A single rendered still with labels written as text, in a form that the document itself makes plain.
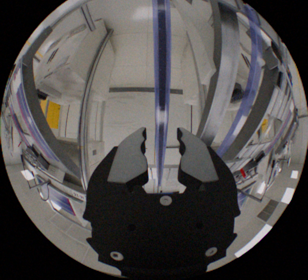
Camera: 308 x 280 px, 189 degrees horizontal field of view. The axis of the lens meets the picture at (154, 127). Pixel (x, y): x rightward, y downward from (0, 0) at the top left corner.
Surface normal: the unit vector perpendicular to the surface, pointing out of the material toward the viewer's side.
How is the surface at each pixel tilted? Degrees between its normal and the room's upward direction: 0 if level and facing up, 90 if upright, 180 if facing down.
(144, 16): 0
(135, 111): 90
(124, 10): 0
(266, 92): 90
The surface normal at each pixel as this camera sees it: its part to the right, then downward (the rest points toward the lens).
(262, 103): -1.00, -0.03
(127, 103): 0.07, -0.07
